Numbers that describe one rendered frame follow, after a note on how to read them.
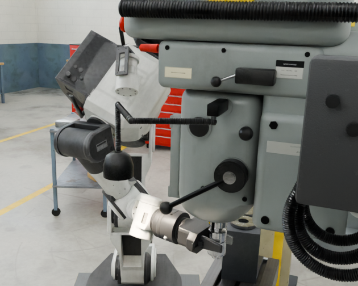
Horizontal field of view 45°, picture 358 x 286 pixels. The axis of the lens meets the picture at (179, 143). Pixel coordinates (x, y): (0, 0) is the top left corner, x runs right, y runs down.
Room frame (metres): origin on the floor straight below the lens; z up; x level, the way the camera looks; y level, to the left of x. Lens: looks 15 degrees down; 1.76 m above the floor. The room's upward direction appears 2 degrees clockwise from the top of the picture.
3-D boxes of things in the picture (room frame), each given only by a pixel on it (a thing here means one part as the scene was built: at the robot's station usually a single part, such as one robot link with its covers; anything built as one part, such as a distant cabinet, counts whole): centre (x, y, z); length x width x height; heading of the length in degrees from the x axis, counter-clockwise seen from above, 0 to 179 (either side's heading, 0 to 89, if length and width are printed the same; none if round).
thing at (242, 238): (1.42, -0.24, 1.02); 0.22 x 0.12 x 0.20; 169
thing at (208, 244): (0.97, -0.09, 1.23); 0.06 x 0.02 x 0.03; 55
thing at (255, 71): (0.85, -0.12, 1.66); 0.12 x 0.04 x 0.04; 70
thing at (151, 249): (1.81, 0.19, 0.68); 0.21 x 0.20 x 0.13; 2
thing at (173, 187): (1.03, 0.00, 1.45); 0.04 x 0.04 x 0.21; 70
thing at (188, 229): (1.05, -0.03, 1.23); 0.13 x 0.12 x 0.10; 145
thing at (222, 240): (1.00, -0.10, 1.23); 0.05 x 0.05 x 0.06
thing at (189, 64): (0.98, -0.14, 1.68); 0.34 x 0.24 x 0.10; 70
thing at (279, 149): (0.93, -0.29, 1.47); 0.24 x 0.19 x 0.26; 160
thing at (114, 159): (0.98, 0.14, 1.44); 0.07 x 0.07 x 0.06
